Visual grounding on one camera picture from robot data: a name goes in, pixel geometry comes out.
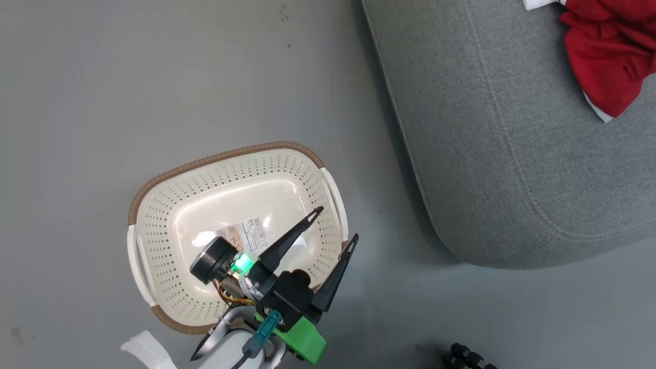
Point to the black roller wheel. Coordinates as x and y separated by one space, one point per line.
466 359

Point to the grey fabric sofa seat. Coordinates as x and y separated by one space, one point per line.
512 154

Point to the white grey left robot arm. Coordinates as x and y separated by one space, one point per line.
228 348

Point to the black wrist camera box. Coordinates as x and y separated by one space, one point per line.
289 297

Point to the white perforated basket brown rim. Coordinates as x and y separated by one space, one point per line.
179 205

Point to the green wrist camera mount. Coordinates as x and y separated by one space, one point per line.
305 341

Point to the red and white garment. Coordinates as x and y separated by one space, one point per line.
610 56

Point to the printed label sticker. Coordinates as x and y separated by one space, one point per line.
246 233

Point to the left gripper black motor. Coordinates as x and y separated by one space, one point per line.
212 261

